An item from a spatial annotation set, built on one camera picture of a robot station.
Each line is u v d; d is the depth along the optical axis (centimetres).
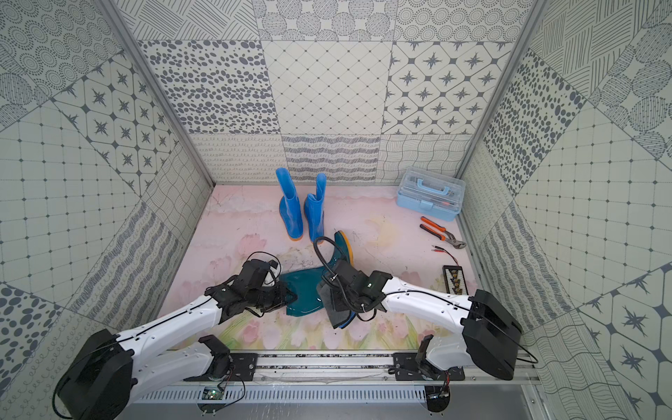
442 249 99
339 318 76
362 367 76
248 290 65
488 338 41
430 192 104
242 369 73
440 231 104
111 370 40
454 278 91
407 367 74
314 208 84
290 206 85
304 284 84
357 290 61
